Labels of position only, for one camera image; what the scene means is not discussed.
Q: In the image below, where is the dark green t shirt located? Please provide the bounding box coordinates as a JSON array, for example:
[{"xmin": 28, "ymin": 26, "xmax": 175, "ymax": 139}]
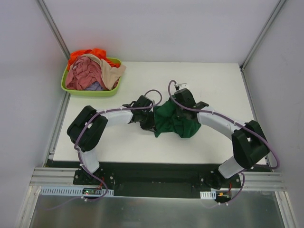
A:
[{"xmin": 153, "ymin": 99, "xmax": 201, "ymax": 138}]

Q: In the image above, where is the pink t shirt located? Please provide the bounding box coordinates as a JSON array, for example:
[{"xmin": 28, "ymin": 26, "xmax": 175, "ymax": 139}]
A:
[{"xmin": 65, "ymin": 56, "xmax": 107, "ymax": 91}]

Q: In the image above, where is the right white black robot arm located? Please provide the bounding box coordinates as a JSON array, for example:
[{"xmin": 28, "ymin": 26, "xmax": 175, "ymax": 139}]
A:
[{"xmin": 173, "ymin": 88, "xmax": 270, "ymax": 188}]

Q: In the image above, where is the aluminium front rail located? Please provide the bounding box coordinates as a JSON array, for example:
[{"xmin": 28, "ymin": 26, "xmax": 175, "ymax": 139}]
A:
[{"xmin": 30, "ymin": 167, "xmax": 287, "ymax": 191}]

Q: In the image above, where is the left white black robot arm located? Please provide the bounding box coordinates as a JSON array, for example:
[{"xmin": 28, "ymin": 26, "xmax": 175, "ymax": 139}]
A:
[{"xmin": 67, "ymin": 95, "xmax": 156, "ymax": 185}]

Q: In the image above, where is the orange t shirt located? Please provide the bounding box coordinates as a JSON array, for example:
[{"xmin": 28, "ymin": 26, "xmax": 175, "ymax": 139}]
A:
[{"xmin": 67, "ymin": 48, "xmax": 121, "ymax": 71}]

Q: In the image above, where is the lime green plastic basket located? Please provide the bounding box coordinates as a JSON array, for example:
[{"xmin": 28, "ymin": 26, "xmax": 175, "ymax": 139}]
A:
[{"xmin": 61, "ymin": 54, "xmax": 126, "ymax": 97}]

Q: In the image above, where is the lavender t shirt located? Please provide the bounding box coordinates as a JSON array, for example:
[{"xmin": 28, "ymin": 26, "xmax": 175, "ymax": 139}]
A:
[{"xmin": 85, "ymin": 81, "xmax": 104, "ymax": 92}]

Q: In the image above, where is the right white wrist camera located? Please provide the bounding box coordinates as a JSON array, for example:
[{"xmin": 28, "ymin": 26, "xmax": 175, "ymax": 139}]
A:
[{"xmin": 174, "ymin": 83, "xmax": 188, "ymax": 91}]

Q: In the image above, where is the aluminium frame post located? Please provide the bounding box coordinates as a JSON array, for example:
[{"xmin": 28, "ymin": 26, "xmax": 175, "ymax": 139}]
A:
[
  {"xmin": 240, "ymin": 0, "xmax": 298, "ymax": 170},
  {"xmin": 36, "ymin": 0, "xmax": 70, "ymax": 167}
]

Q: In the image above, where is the left white slotted cable duct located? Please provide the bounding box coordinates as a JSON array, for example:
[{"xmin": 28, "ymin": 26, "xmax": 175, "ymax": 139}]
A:
[{"xmin": 40, "ymin": 187, "xmax": 114, "ymax": 197}]

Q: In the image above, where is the right aluminium frame post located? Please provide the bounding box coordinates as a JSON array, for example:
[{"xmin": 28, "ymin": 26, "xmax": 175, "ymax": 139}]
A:
[{"xmin": 240, "ymin": 0, "xmax": 298, "ymax": 170}]

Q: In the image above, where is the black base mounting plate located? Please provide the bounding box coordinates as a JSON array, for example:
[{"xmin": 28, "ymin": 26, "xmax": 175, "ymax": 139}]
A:
[{"xmin": 46, "ymin": 161, "xmax": 241, "ymax": 199}]

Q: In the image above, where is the beige t shirt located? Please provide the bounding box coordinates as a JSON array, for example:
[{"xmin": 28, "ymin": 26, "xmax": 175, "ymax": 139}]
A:
[{"xmin": 82, "ymin": 54, "xmax": 126, "ymax": 90}]

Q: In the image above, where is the left aluminium frame post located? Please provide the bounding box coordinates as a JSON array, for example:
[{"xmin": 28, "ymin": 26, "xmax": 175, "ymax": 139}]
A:
[{"xmin": 36, "ymin": 0, "xmax": 70, "ymax": 167}]

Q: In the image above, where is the white slotted cable duct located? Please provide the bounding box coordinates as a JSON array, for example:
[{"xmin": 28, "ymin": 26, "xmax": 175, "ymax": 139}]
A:
[
  {"xmin": 40, "ymin": 187, "xmax": 114, "ymax": 197},
  {"xmin": 199, "ymin": 190, "xmax": 217, "ymax": 200}
]

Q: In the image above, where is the right white slotted cable duct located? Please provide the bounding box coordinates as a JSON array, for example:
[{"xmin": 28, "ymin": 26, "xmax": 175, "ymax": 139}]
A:
[{"xmin": 199, "ymin": 190, "xmax": 217, "ymax": 200}]

